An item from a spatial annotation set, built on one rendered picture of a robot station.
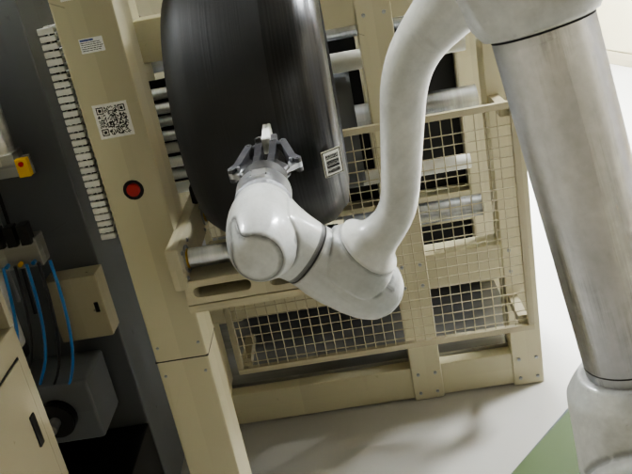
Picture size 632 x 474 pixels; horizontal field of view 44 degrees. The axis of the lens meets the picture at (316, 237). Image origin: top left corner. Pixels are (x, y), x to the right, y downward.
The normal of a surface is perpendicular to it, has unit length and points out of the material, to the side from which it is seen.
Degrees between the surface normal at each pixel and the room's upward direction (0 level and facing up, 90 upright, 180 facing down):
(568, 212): 90
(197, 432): 90
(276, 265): 100
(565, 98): 85
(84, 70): 90
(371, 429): 0
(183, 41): 55
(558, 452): 4
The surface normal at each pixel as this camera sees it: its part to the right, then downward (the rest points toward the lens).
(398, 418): -0.18, -0.91
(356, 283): 0.04, 0.53
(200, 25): -0.12, -0.33
